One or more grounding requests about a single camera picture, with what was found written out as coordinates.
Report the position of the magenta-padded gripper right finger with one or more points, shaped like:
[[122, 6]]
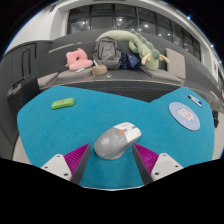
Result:
[[148, 160]]

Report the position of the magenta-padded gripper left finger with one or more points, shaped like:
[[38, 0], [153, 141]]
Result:
[[76, 160]]

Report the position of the grey white computer mouse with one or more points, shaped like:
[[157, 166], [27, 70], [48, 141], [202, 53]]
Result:
[[113, 143]]

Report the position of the teal felt table mat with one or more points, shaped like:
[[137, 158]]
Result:
[[83, 116]]

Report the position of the green eraser block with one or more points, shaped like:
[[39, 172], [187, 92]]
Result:
[[62, 103]]

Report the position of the white marker blue cap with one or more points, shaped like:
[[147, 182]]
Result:
[[196, 102]]

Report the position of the white marker black cap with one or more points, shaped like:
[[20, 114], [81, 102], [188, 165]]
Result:
[[193, 98]]

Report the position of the small black desk object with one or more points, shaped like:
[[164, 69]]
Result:
[[215, 119]]

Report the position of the square grey seat cushion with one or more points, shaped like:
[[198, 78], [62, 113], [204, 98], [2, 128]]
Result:
[[47, 79]]

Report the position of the black suitcase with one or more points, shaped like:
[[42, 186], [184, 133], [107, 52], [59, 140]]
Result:
[[21, 93]]

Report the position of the dark grey built-in bench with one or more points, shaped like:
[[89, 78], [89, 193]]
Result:
[[126, 76]]

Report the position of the tan woven basket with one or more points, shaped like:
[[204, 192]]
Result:
[[99, 70]]

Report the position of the pink plush cushion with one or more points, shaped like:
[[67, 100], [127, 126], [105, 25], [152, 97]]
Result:
[[78, 61]]

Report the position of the dark blue patterned bag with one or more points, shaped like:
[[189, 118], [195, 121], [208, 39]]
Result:
[[129, 61]]

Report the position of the beige upright cushion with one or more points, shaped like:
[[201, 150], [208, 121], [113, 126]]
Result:
[[175, 63]]

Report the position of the green dragon plush toy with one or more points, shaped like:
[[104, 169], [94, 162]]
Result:
[[148, 55]]

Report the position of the grey backpack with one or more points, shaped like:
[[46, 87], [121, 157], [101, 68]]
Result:
[[106, 51]]

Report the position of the dark glass window wall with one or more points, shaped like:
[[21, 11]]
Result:
[[100, 21]]

